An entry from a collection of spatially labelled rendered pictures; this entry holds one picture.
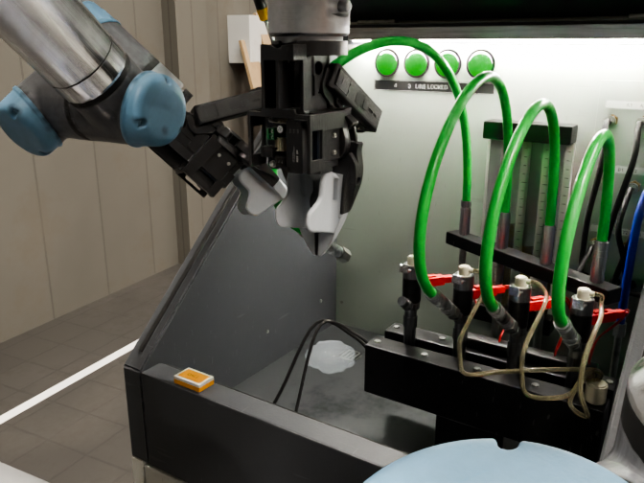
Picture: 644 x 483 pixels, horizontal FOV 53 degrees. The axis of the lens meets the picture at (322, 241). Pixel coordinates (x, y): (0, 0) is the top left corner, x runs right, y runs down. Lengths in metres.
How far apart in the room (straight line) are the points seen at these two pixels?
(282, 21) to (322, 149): 0.12
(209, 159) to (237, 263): 0.32
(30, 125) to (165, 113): 0.16
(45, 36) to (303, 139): 0.24
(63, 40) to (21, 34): 0.03
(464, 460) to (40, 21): 0.50
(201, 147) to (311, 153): 0.29
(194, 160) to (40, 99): 0.19
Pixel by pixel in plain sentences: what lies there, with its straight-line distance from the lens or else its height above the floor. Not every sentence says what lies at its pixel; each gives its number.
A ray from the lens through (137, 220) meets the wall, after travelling 4.11.
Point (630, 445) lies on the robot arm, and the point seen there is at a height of 1.26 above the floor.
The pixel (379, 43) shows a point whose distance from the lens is 0.95.
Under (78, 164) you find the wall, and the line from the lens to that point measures 3.74.
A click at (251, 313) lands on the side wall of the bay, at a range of 1.17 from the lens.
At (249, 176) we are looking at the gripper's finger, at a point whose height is 1.25.
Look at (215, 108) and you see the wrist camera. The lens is 0.85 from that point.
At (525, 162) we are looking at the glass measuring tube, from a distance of 1.15.
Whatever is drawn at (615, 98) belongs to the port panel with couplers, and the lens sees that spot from 1.12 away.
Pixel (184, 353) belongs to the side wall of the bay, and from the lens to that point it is 1.07.
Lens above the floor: 1.41
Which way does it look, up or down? 17 degrees down
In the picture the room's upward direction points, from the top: straight up
